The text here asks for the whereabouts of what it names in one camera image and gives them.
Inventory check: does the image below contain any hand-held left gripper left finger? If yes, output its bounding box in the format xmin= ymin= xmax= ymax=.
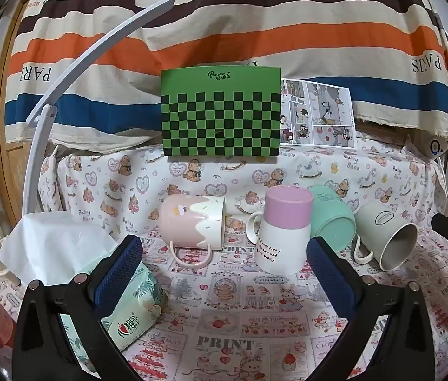
xmin=12 ymin=235 xmax=145 ymax=381

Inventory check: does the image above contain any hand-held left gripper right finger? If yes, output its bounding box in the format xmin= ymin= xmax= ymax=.
xmin=306 ymin=236 xmax=436 ymax=381

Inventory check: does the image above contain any grey white cup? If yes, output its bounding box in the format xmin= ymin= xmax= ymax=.
xmin=352 ymin=201 xmax=420 ymax=273

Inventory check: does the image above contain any mint green cup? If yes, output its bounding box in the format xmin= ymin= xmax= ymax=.
xmin=307 ymin=184 xmax=358 ymax=254

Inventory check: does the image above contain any pink and white cup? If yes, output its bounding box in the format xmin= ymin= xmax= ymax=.
xmin=245 ymin=185 xmax=314 ymax=276

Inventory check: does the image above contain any pink cup with white drip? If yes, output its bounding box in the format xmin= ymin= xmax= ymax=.
xmin=158 ymin=194 xmax=227 ymax=269

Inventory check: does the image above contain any green tissue pack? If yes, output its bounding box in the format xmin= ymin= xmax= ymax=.
xmin=58 ymin=261 xmax=170 ymax=366

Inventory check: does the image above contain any white round device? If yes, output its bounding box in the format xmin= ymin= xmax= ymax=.
xmin=421 ymin=132 xmax=447 ymax=162

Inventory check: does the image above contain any white tissue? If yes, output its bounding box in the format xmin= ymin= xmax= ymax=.
xmin=0 ymin=211 xmax=118 ymax=287

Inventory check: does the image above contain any bear printed cloth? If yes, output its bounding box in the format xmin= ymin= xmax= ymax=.
xmin=37 ymin=132 xmax=447 ymax=243

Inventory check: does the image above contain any pink printed tablecloth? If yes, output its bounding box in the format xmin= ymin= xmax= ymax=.
xmin=0 ymin=222 xmax=448 ymax=381

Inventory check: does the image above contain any wooden cabinet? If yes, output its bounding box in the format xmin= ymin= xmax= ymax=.
xmin=0 ymin=4 xmax=36 ymax=217

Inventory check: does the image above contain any comic strip sheet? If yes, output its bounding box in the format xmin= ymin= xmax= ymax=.
xmin=280 ymin=78 xmax=358 ymax=149

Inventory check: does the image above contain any green checkered box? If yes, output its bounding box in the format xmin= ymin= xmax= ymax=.
xmin=161 ymin=65 xmax=282 ymax=158

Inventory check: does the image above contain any striped cloth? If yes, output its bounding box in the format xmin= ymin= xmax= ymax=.
xmin=4 ymin=0 xmax=448 ymax=155

